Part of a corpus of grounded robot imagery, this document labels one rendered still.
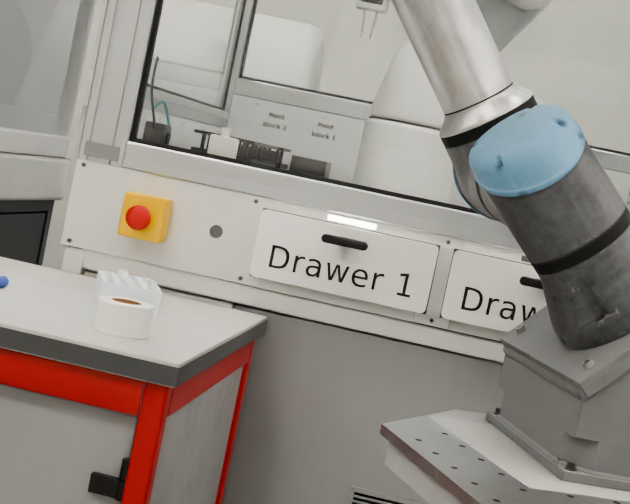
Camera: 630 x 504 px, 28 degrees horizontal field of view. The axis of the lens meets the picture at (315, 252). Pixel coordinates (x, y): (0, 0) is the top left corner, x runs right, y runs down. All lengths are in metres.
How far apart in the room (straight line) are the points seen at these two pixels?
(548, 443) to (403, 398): 0.73
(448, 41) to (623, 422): 0.45
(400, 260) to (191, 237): 0.35
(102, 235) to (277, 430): 0.43
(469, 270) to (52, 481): 0.77
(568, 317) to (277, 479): 0.88
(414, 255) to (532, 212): 0.72
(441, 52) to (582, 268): 0.29
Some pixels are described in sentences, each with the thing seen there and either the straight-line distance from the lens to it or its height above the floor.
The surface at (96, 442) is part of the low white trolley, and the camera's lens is 1.54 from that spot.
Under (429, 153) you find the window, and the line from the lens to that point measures 2.03.
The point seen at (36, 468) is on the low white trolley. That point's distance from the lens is 1.57.
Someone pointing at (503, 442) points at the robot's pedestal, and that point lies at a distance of 1.41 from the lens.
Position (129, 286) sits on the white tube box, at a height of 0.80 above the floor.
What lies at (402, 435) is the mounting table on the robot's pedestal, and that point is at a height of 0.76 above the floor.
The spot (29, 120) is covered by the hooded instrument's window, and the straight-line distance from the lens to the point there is 2.87.
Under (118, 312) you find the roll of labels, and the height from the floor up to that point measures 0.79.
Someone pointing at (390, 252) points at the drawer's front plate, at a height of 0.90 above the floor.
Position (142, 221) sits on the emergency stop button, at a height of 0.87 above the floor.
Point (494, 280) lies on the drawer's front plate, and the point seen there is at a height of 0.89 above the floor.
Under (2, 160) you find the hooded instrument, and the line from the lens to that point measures 2.71.
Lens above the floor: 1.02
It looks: 4 degrees down
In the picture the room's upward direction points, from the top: 12 degrees clockwise
